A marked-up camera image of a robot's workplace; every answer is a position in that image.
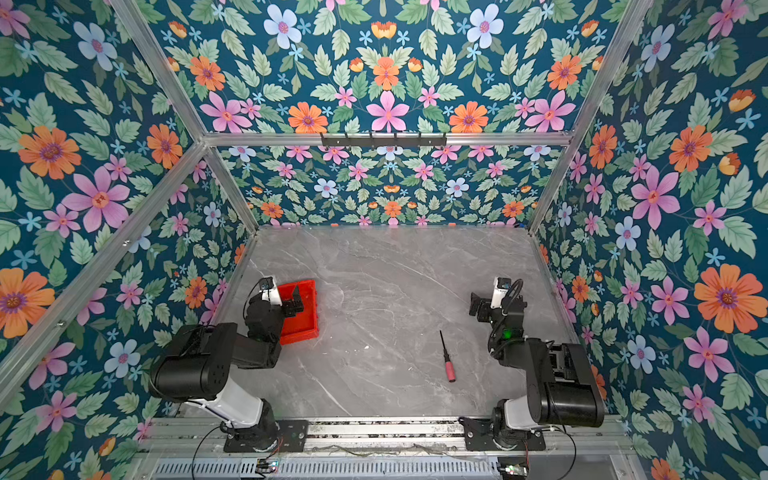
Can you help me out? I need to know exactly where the pink handled screwdriver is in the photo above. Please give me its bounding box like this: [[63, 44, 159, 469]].
[[439, 331, 457, 383]]

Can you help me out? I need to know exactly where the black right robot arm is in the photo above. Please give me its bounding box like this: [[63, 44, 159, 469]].
[[469, 293, 605, 450]]

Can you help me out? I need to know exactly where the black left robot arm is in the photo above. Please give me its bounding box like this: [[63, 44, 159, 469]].
[[150, 287, 304, 451]]

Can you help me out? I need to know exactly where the red plastic bin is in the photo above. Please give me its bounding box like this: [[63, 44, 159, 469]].
[[278, 280, 319, 346]]

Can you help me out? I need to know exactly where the black hook rack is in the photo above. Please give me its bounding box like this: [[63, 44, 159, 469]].
[[320, 133, 448, 148]]

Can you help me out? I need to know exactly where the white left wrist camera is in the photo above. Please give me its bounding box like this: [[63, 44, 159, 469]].
[[257, 276, 282, 306]]

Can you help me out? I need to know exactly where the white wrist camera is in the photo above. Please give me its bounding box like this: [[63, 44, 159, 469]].
[[490, 277, 513, 309], [257, 276, 282, 306]]

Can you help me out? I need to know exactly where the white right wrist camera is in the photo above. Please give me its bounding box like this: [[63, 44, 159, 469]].
[[490, 277, 513, 309]]

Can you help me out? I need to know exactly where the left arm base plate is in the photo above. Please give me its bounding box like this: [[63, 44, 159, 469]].
[[223, 420, 309, 453]]

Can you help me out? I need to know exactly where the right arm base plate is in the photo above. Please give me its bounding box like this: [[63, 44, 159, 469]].
[[458, 417, 546, 452]]

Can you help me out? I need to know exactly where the aluminium mounting rail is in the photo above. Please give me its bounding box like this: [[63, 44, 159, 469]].
[[138, 416, 635, 457]]

